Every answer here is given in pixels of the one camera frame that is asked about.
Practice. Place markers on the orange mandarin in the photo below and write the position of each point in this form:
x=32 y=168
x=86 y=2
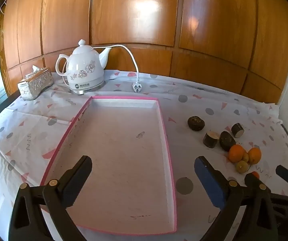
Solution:
x=255 y=155
x=236 y=153

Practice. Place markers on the dark sugarcane piece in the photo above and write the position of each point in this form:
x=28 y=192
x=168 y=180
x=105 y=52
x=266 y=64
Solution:
x=211 y=139
x=237 y=130

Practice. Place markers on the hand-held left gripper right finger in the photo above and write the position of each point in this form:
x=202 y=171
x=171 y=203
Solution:
x=209 y=180

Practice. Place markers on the pink-rimmed white box tray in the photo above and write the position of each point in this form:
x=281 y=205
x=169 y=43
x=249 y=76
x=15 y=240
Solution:
x=123 y=155

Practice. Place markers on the white floral ceramic kettle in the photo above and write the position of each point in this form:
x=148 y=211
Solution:
x=83 y=66

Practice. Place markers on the silver kettle base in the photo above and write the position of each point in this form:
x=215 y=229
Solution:
x=87 y=89

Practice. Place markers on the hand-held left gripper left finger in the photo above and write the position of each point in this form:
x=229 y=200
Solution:
x=80 y=173

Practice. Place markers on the small orange fruit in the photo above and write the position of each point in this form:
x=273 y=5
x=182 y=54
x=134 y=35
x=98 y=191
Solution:
x=255 y=174

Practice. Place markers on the silver patterned tissue box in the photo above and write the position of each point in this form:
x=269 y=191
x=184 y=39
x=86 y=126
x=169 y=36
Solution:
x=35 y=85

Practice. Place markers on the dark brown round fruit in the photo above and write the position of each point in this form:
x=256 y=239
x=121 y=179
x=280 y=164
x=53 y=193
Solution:
x=195 y=123
x=227 y=141

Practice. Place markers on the small yellow round fruit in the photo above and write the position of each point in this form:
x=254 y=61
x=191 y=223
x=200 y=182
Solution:
x=242 y=167
x=245 y=157

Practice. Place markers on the white tissue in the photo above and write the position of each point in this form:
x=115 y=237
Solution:
x=36 y=69

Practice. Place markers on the white printed tablecloth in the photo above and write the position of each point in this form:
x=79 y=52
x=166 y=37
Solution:
x=209 y=100

